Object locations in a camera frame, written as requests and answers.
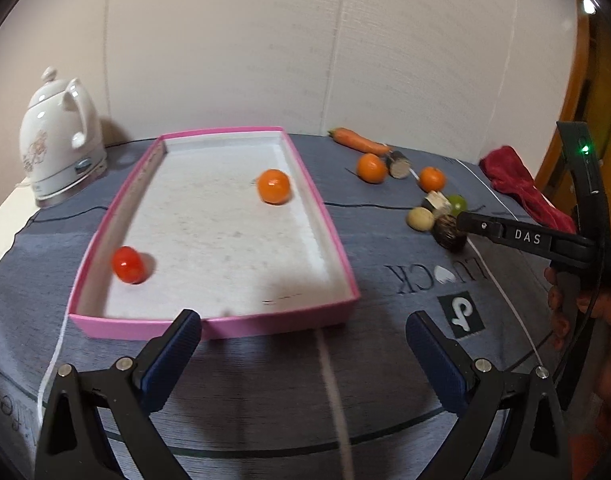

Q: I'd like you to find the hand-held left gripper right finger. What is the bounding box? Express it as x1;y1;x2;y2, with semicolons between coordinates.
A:
405;310;573;480

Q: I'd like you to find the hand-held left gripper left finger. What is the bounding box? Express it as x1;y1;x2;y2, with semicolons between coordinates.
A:
34;308;203;480

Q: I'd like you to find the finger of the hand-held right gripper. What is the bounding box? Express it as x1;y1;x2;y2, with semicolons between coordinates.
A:
457;211;600;266

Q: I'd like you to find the dark brown avocado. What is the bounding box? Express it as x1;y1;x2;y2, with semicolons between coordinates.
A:
432;214;467;251

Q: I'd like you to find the dark and white food chunk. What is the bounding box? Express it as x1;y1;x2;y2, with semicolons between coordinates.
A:
421;190;452;217

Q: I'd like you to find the beige small potato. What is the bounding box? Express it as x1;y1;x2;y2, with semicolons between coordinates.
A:
407;207;435;232

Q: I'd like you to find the small orange mandarin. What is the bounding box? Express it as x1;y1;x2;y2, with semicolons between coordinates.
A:
418;166;446;193

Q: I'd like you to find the red cherry tomato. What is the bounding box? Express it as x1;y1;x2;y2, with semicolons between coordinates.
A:
111;246;147;285

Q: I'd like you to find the pink shallow box tray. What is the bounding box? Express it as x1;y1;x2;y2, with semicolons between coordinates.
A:
68;126;361;341

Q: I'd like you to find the large orange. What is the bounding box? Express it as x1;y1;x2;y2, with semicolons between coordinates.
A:
356;153;387;184

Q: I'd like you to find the orange tomato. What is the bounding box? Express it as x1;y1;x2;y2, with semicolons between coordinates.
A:
257;168;292;205

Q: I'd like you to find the person's right hand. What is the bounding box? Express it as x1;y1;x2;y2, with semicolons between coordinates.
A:
544;266;611;480

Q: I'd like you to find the red cloth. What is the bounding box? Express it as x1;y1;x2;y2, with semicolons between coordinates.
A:
479;145;577;235

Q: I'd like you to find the grey printed tablecloth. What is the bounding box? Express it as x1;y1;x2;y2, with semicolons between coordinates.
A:
0;132;589;480

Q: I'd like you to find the dark-skinned cut yam piece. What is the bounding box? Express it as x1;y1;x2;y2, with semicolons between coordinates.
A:
385;150;413;179

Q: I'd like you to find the orange carrot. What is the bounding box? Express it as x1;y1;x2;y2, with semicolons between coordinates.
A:
327;127;391;156

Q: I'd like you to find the white ceramic electric kettle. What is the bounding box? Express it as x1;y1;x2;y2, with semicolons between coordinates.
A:
18;66;109;209

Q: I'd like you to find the wooden door frame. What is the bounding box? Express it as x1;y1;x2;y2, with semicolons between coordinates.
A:
534;0;611;221

